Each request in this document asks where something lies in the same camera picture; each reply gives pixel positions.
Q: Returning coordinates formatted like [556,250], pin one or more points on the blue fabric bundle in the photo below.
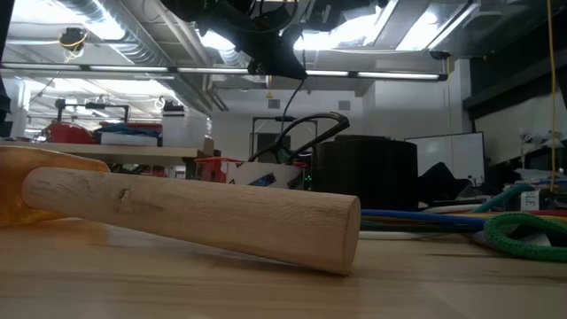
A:
[128,129]

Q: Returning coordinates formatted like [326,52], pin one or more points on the grey duct tape roll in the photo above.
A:
[363,173]

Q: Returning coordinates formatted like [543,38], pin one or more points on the LED strip light bar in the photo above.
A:
[111,68]

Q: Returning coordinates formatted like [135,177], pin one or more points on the white flat box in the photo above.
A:
[128,140]

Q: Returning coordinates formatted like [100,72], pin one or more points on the white plastic jug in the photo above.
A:
[184,130]

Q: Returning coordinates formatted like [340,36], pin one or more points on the orange head wooden mallet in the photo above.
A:
[177,212]

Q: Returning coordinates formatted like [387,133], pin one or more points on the white board panel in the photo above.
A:
[443,155]

